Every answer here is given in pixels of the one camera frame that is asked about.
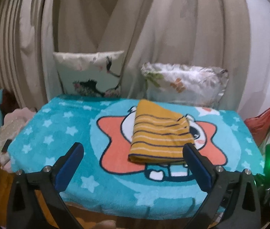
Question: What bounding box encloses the mustard striped knit sweater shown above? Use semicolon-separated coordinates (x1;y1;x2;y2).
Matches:
128;100;194;163

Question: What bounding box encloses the pile of pastel clothes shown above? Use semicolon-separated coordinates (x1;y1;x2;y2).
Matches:
0;89;38;170

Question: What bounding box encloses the red plastic bag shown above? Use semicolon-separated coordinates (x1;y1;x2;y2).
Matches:
244;107;270;146

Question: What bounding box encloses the turquoise star cartoon blanket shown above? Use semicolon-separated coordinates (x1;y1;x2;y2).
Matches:
8;95;264;220

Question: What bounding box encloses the white floral satin pillow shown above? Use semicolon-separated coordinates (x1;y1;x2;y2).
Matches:
141;63;229;108

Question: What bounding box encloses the beige curtain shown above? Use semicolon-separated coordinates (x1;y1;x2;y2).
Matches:
0;0;270;118

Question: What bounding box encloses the white crane print pillow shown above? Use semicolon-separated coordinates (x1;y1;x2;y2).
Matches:
53;51;124;98

